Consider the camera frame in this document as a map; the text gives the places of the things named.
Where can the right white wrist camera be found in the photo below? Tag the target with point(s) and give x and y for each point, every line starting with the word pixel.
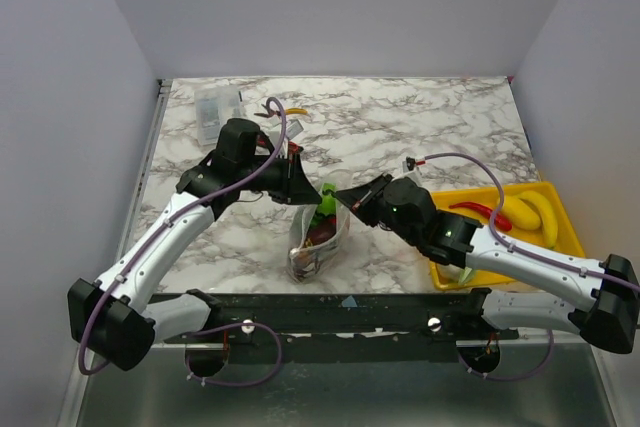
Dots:
pixel 410 170

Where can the green toy watermelon ball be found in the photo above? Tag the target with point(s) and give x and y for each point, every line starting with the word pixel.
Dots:
pixel 326 210

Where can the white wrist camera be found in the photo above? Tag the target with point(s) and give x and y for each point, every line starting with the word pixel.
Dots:
pixel 293 129
pixel 410 170

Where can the yellow toy banana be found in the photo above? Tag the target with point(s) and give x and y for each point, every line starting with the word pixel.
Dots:
pixel 549 221

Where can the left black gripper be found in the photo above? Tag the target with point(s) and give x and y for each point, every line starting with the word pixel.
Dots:
pixel 295 184

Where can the clear zip top bag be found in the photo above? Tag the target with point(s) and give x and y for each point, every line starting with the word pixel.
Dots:
pixel 306 262

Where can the clear plastic parts box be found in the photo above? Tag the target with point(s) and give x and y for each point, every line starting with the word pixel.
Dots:
pixel 214 107

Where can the red toy chili pepper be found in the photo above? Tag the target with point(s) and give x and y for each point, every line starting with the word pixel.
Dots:
pixel 501 222

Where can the dark maroon toy beet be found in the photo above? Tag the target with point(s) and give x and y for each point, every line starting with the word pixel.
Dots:
pixel 322 232

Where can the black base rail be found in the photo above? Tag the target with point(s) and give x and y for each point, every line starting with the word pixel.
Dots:
pixel 343 328

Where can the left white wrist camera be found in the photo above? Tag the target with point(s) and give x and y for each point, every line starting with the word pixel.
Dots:
pixel 293 129

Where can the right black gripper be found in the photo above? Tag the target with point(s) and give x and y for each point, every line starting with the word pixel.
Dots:
pixel 370 200

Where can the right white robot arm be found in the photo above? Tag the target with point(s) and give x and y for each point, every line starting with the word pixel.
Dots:
pixel 596 300

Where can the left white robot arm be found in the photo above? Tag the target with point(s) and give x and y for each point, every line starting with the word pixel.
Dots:
pixel 111 316

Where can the yellow plastic tray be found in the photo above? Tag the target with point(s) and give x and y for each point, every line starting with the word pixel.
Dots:
pixel 445 278

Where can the yellow handled pliers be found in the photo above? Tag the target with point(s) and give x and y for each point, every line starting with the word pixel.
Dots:
pixel 268 112

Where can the white toy cauliflower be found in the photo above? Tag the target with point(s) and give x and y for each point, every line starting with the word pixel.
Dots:
pixel 462 274

